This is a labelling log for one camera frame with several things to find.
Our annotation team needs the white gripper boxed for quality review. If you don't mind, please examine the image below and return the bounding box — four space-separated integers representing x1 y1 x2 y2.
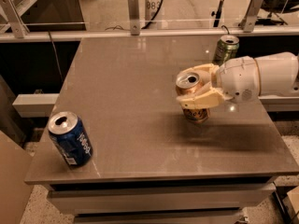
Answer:
176 56 260 109

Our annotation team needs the orange soda can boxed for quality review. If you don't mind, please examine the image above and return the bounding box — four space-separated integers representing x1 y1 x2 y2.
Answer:
176 72 209 124

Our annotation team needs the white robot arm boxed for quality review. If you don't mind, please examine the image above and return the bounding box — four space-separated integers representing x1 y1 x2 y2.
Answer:
176 52 298 109

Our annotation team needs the green soda can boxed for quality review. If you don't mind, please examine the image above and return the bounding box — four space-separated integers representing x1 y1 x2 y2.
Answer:
212 35 239 65

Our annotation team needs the blue Pepsi can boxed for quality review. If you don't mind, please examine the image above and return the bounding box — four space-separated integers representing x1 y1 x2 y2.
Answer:
48 111 93 166

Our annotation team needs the black stand behind glass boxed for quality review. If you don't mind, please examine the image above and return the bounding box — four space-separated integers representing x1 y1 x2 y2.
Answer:
210 0 241 28

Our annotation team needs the grey table with drawers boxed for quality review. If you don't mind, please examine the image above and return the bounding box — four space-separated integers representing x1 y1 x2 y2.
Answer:
25 36 298 224

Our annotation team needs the cardboard box corner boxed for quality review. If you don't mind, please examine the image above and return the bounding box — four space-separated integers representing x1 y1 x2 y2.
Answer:
283 186 299 224

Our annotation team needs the brown panel at left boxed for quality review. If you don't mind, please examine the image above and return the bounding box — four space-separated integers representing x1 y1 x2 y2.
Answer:
0 132 33 224

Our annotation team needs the right metal bracket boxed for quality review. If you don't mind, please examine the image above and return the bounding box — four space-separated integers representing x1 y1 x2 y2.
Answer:
240 0 263 33

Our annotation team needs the metal bracket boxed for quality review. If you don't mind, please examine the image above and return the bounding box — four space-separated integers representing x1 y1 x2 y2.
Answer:
240 0 263 33
127 0 141 35
0 0 29 38

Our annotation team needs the white post with black cable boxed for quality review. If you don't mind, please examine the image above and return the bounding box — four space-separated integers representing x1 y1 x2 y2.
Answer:
143 0 164 29

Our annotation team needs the metal rail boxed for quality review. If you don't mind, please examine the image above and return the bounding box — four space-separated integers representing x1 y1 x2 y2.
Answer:
0 26 299 43

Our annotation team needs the middle metal bracket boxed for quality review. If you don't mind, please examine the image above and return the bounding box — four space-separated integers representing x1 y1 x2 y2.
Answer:
127 0 141 35

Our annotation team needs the left metal bracket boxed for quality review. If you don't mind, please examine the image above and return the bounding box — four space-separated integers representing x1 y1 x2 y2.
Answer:
0 0 29 38

